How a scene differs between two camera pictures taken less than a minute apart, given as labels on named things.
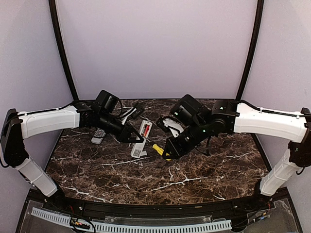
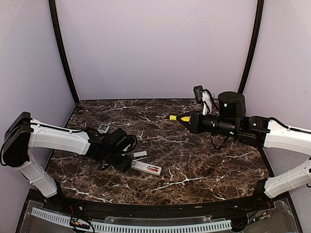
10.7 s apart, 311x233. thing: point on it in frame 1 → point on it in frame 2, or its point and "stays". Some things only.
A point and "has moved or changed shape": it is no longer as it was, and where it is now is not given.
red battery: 146,129 → 153,169
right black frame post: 260,7 stays
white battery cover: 144,153 stays
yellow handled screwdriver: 160,150 has moved or changed shape
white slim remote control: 138,147 → 155,170
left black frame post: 52,7 stays
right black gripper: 178,151 → 195,125
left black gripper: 124,135 → 123,165
